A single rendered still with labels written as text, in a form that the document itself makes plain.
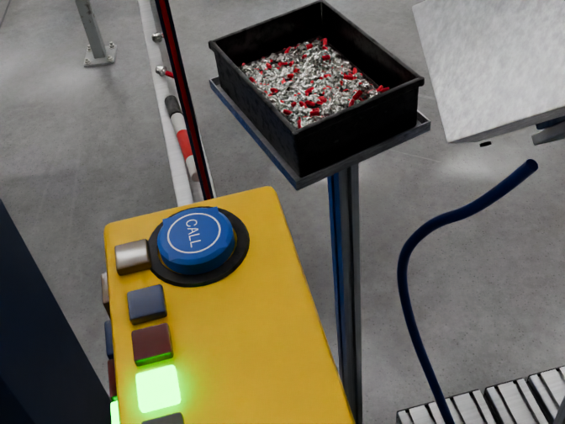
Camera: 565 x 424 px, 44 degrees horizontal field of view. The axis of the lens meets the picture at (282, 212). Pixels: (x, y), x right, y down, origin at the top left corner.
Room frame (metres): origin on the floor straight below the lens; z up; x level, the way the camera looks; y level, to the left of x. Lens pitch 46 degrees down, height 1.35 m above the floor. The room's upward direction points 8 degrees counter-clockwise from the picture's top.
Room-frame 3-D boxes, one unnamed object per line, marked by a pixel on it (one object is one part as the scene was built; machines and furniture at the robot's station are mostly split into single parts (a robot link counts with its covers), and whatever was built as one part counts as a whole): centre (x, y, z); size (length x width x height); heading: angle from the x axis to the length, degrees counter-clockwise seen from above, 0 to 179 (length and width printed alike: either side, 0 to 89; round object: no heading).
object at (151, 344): (0.19, 0.07, 1.08); 0.02 x 0.02 x 0.01; 8
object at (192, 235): (0.25, 0.05, 1.08); 0.04 x 0.04 x 0.02
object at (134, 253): (0.24, 0.08, 1.08); 0.02 x 0.02 x 0.01; 8
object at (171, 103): (0.59, 0.10, 0.87); 0.14 x 0.01 x 0.01; 13
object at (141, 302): (0.21, 0.07, 1.08); 0.02 x 0.02 x 0.01; 8
